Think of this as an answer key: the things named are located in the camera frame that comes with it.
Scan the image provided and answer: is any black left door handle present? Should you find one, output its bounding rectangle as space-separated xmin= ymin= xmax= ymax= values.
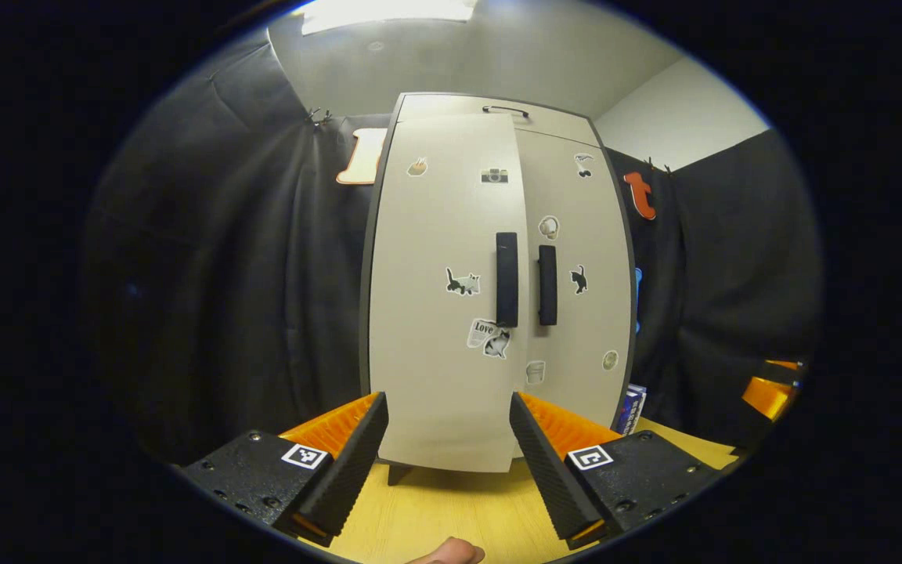
xmin=496 ymin=232 xmax=519 ymax=328

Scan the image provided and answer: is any black right door handle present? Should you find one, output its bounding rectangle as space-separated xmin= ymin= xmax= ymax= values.
xmin=538 ymin=244 xmax=558 ymax=327

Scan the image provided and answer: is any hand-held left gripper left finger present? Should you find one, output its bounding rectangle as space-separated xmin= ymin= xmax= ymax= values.
xmin=181 ymin=392 xmax=389 ymax=547

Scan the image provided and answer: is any white shoe cabinet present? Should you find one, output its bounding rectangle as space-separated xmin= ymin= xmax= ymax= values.
xmin=359 ymin=92 xmax=638 ymax=486

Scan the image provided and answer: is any white cabinet drawer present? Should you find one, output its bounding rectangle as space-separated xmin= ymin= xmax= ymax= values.
xmin=396 ymin=94 xmax=601 ymax=146

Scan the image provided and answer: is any blue and white box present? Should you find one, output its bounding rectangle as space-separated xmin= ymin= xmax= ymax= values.
xmin=615 ymin=384 xmax=648 ymax=436

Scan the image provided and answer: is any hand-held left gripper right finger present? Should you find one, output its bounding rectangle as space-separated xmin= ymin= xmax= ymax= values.
xmin=510 ymin=392 xmax=738 ymax=549

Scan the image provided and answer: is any white cabinet door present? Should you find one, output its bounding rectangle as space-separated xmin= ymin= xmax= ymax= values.
xmin=514 ymin=129 xmax=632 ymax=428
xmin=369 ymin=114 xmax=530 ymax=473

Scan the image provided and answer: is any black door handle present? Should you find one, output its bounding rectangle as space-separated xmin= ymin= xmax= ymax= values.
xmin=538 ymin=244 xmax=558 ymax=327
xmin=496 ymin=232 xmax=519 ymax=328

